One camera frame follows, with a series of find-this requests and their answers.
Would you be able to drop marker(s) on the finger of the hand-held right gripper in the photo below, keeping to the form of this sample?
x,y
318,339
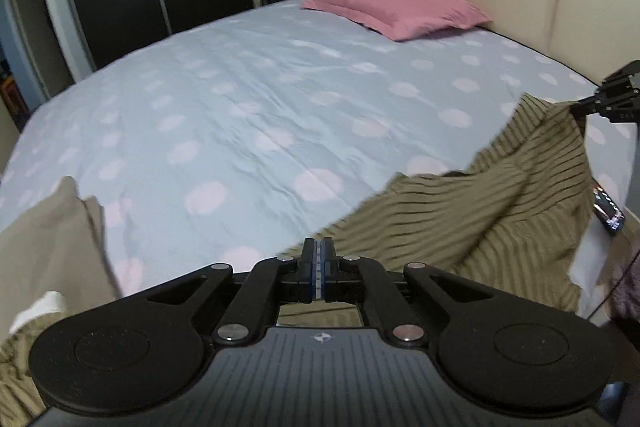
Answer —
x,y
590,102

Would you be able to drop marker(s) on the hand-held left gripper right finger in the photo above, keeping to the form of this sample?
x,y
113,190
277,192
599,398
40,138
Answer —
x,y
324,269

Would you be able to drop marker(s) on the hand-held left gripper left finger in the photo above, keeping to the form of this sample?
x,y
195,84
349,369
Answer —
x,y
311,267

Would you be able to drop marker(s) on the black smartphone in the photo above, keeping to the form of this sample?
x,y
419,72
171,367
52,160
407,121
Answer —
x,y
610,212

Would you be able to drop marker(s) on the olive striped shirt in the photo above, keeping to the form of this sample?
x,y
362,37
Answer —
x,y
475,217

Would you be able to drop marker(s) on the pink pillow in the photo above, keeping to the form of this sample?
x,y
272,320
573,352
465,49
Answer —
x,y
395,4

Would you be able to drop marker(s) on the plain tan cloth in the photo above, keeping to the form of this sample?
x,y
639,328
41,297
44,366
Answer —
x,y
45,247

